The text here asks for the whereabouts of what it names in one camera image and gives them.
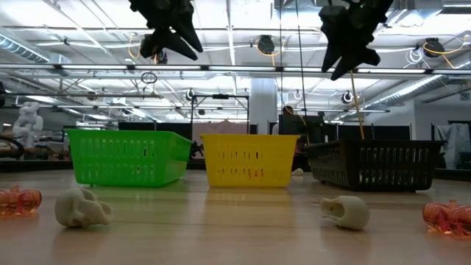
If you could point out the black partition panel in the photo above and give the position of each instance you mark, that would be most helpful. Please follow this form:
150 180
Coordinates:
312 127

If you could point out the white square column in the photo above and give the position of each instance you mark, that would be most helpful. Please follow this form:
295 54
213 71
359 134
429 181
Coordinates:
263 106

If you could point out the person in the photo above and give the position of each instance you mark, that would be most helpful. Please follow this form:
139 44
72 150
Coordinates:
288 110

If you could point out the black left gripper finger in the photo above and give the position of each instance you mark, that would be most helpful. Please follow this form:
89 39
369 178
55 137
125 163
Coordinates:
187 29
173 40

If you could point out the yellow plastic basket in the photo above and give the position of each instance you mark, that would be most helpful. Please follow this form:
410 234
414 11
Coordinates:
279 162

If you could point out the orange translucent plastic pumpkin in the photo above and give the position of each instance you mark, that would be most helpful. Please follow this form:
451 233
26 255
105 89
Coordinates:
447 219

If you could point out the translucent pink toy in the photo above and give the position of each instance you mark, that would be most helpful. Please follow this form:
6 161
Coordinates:
20 201

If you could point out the long linear light fixture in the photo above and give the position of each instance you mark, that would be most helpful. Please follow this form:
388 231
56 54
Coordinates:
92 67

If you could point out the white robot figure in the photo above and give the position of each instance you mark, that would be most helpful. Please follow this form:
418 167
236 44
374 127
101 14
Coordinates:
27 121

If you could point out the black plastic basket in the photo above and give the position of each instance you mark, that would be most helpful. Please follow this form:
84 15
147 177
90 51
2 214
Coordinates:
375 143

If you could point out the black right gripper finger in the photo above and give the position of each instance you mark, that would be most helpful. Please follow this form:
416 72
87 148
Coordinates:
353 48
362 63

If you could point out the green plastic basket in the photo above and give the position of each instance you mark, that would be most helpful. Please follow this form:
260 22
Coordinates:
121 162

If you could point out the black metal stand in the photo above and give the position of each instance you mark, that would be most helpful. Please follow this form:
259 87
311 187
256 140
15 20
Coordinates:
221 96

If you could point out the grey plastic cover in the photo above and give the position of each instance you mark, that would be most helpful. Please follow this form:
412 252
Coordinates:
458 143

